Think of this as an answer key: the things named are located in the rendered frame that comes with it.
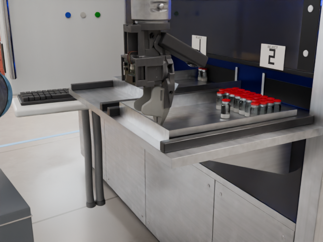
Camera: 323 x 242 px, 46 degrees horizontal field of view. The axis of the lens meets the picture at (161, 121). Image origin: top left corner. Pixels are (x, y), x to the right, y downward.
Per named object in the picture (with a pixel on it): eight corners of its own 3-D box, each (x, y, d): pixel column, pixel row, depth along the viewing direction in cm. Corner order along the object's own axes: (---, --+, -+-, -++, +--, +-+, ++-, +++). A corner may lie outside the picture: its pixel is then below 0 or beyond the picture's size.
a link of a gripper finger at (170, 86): (155, 104, 78) (155, 62, 75) (163, 103, 79) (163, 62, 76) (167, 110, 74) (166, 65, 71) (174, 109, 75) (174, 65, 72)
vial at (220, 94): (220, 107, 103) (221, 90, 102) (225, 109, 101) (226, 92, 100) (214, 108, 102) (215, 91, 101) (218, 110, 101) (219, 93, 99)
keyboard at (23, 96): (116, 88, 164) (116, 82, 163) (127, 95, 151) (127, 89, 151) (17, 97, 147) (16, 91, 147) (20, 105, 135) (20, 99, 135)
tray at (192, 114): (228, 100, 112) (228, 88, 111) (295, 123, 90) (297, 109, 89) (119, 114, 97) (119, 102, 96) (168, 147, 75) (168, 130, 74)
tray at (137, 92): (196, 78, 146) (196, 68, 145) (240, 90, 124) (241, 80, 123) (113, 86, 131) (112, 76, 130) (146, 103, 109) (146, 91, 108)
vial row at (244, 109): (222, 104, 106) (223, 88, 105) (267, 121, 91) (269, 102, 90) (216, 105, 105) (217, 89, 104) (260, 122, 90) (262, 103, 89)
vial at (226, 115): (226, 115, 95) (227, 99, 94) (231, 118, 93) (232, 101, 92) (218, 117, 94) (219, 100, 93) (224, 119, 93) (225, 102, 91)
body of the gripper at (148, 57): (121, 83, 77) (118, 22, 74) (158, 79, 81) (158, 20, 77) (137, 90, 71) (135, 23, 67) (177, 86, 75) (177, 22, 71)
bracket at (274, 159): (280, 168, 102) (285, 122, 98) (289, 173, 99) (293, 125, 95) (168, 198, 86) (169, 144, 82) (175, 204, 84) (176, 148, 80)
